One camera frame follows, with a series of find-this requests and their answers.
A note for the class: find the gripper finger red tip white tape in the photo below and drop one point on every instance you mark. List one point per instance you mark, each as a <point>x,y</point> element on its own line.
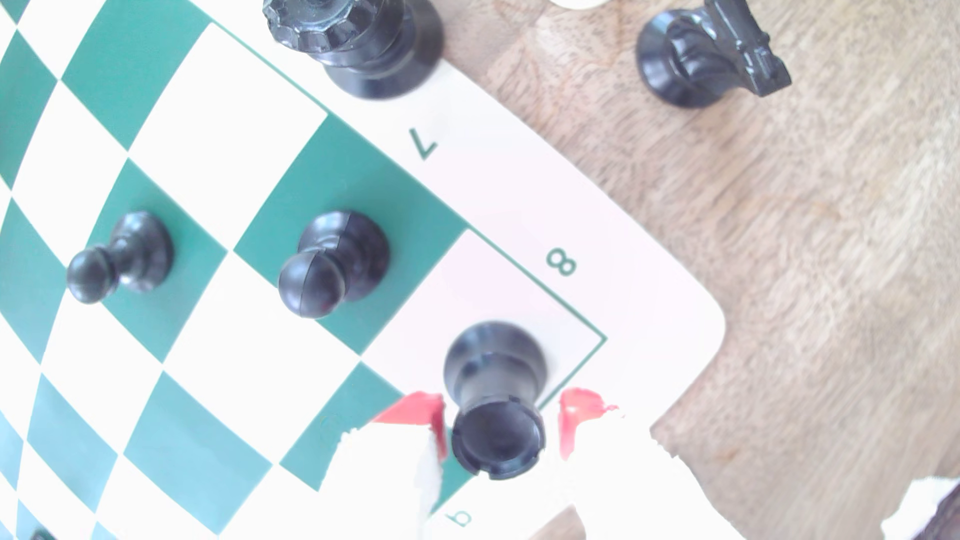
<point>382,480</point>
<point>622,480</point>

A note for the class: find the black rook chess piece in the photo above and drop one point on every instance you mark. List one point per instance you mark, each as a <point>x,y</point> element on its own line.
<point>496,397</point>

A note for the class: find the black pawn chess piece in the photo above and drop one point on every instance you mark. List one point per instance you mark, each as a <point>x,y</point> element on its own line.
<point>120,259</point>
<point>334,262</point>

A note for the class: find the green and white chess mat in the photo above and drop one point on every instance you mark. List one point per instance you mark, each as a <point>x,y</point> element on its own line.
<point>225,112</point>

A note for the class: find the black knight chess piece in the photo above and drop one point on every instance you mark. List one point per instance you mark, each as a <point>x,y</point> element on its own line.
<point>697,56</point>

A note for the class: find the black queen chess piece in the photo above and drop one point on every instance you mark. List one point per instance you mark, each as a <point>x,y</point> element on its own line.
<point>360,41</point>

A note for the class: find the white chess piece base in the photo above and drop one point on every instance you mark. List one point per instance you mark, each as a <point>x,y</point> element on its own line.
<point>577,3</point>

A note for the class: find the white crumpled object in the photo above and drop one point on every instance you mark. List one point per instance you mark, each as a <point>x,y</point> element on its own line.
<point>915,506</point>

